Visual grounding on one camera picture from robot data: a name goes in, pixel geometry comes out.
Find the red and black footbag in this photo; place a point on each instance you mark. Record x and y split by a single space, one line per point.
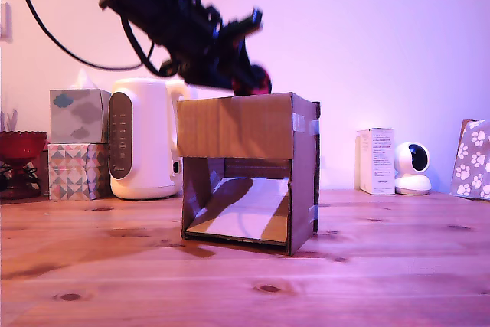
240 89

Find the cardboard dice tower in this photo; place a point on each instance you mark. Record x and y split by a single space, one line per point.
237 128

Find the white electric kettle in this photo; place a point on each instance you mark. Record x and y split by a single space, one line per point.
153 131

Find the white tissue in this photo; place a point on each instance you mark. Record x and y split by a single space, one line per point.
83 81

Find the cloud print tissue box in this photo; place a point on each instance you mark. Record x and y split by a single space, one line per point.
76 116

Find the geometric print tissue box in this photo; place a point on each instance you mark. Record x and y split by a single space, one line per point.
72 174

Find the white printed carton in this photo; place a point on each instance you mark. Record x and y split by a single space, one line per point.
379 162

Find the paw print bag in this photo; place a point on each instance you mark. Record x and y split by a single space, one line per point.
472 162

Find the red glass pedestal bowl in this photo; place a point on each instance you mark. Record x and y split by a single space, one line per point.
21 147

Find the small white round camera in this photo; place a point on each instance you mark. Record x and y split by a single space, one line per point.
412 185

